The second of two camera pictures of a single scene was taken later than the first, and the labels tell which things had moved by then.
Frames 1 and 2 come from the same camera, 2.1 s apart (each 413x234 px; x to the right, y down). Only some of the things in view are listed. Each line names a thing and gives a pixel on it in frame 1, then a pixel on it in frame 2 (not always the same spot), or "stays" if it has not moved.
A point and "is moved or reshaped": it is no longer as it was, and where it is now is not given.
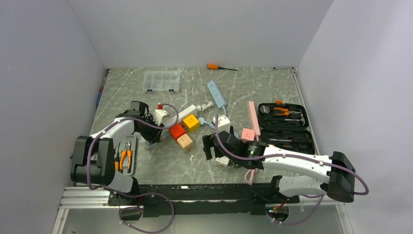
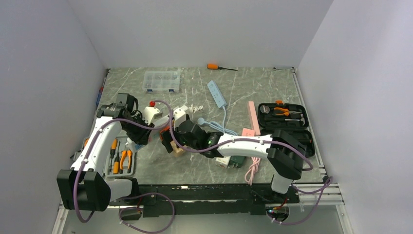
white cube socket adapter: [222, 162] stays
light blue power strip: [215, 94] stays
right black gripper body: [209, 143] -> [182, 142]
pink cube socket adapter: [247, 134] stays
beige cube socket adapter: [185, 143] is moved or reshaped
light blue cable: [201, 121] stays
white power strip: [174, 119] is moved or reshaped
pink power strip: [253, 117] stays
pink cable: [253, 171] stays
